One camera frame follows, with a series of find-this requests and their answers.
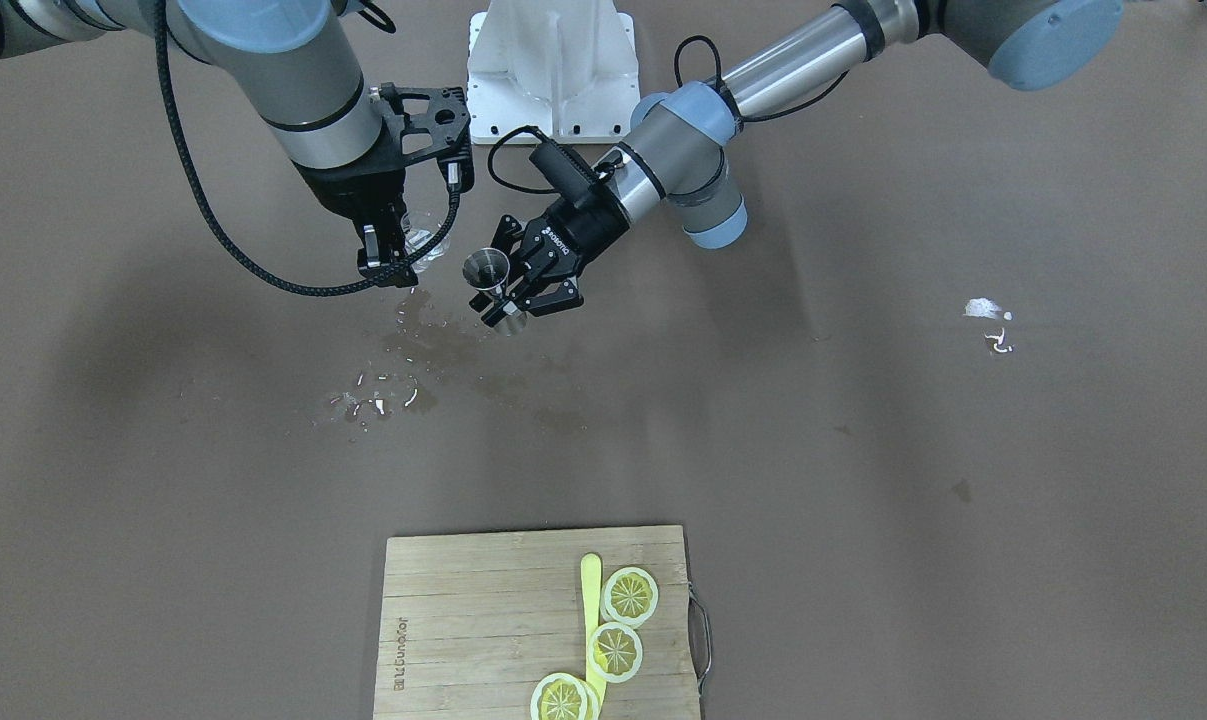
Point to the yellow plastic knife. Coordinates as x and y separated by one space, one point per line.
590 583

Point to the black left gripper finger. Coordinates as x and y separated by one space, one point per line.
496 310
562 297

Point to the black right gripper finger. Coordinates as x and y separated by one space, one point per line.
406 227
381 258

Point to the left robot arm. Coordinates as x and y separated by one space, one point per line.
675 151

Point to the clear glass beaker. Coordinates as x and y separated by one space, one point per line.
429 229

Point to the lemon slice middle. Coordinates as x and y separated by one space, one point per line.
614 653

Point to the lemon slice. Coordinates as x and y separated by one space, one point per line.
614 653
563 696
629 596

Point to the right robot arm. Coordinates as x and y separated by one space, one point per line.
296 67

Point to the white crumbs on table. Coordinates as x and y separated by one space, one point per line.
997 317

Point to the steel jigger measuring cup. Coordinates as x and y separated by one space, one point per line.
487 270

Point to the lemon slice top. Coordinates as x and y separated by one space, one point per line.
629 596

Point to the lemon slice bottom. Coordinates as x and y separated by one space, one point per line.
563 696

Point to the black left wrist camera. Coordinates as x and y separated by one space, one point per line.
567 172

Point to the bamboo cutting board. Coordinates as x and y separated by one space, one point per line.
472 622

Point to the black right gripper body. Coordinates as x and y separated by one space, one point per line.
351 192

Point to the spilled liquid puddle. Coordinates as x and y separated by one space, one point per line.
428 357

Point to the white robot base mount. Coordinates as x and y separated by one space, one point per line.
569 68

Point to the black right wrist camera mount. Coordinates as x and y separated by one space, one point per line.
423 124

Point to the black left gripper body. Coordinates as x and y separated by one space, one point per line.
585 229

